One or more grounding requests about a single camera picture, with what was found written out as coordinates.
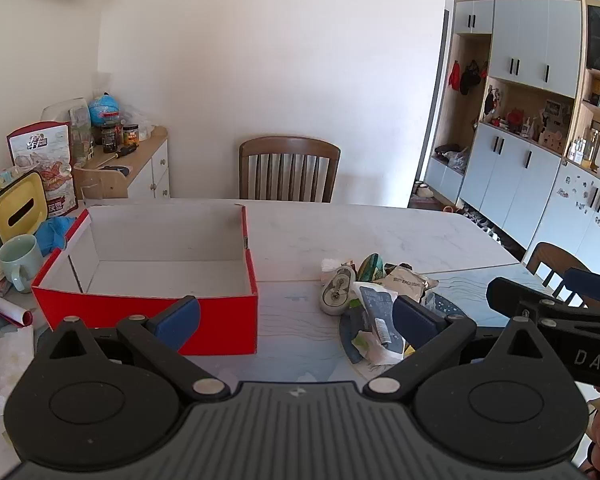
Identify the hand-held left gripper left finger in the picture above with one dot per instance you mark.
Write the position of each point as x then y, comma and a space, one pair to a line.
176, 321

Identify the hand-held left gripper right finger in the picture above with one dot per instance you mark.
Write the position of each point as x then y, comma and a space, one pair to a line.
414, 322

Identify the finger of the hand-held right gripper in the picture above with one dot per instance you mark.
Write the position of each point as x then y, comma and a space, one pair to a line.
591, 284
520, 292

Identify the red cardboard box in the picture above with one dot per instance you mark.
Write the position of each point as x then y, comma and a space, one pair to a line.
145, 320

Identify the grey-blue packet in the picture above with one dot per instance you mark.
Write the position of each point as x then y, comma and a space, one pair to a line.
377, 307

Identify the green painted sachet with tassel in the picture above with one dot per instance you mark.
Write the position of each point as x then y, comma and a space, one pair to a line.
371, 267

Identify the silver foil packet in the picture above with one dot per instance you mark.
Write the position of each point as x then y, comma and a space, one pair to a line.
407, 282

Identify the brown wooden slat-back chair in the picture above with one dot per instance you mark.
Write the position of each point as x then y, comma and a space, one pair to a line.
287, 167
555, 260

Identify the green and white wrapper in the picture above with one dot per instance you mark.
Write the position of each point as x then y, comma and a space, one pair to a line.
375, 350

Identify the white oval tape dispenser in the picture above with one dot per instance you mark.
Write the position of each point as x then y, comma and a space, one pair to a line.
336, 292

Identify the blue cloth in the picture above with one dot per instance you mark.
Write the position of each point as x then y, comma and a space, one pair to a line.
55, 235

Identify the light wooden toy house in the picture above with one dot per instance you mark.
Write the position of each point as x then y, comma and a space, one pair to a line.
551, 139

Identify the white wooden-top sideboard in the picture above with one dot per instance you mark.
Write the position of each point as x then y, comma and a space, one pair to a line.
150, 170

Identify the light green mug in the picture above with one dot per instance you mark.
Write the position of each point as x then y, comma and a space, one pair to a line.
20, 260

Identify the crumpled white tissue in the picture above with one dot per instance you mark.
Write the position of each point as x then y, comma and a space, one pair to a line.
12, 360

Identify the rolled white paper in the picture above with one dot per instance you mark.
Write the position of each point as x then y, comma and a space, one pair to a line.
5, 307

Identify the red teapot ornament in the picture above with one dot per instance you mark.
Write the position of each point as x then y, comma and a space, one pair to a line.
516, 117

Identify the black and yellow screwdriver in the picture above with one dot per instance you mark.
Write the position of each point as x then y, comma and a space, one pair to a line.
122, 152

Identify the jar with orange label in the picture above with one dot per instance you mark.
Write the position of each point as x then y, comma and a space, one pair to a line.
130, 136

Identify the yellow and dark tissue box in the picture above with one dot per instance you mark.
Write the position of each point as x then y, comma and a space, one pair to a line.
22, 205

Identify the dark glass jar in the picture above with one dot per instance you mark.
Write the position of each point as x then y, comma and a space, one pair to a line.
109, 140

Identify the clear plastic bag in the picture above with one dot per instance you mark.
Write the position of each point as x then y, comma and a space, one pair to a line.
140, 120

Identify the red and white snack bag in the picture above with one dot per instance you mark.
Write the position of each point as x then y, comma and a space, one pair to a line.
45, 160

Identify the blue globe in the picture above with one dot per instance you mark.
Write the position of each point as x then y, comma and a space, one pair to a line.
104, 109

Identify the clear plastic container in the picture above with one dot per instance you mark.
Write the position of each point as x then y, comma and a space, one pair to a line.
62, 112

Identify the large white wall cabinet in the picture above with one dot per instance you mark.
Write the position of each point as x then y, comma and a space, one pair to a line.
520, 40

